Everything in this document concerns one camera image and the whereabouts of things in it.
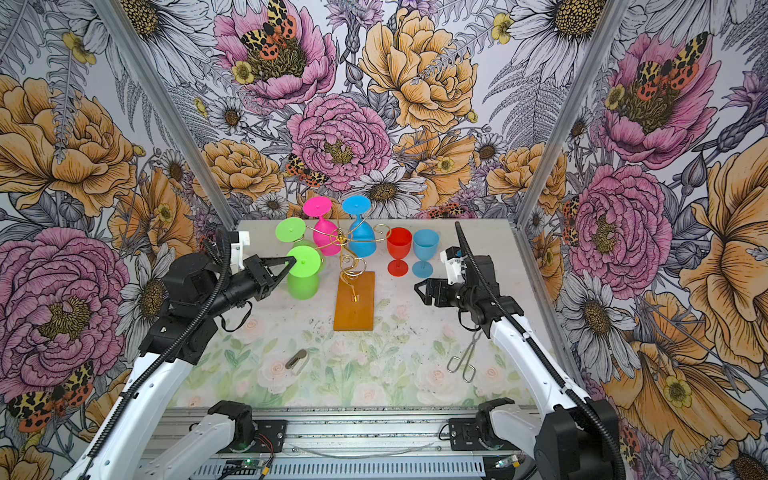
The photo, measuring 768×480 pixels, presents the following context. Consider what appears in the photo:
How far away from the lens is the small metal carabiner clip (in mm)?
849

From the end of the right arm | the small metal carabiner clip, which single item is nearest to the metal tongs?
the end of the right arm

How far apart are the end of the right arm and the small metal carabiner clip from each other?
40 cm

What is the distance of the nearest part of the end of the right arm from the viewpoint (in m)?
0.72

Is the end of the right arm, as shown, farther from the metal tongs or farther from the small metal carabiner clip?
the small metal carabiner clip
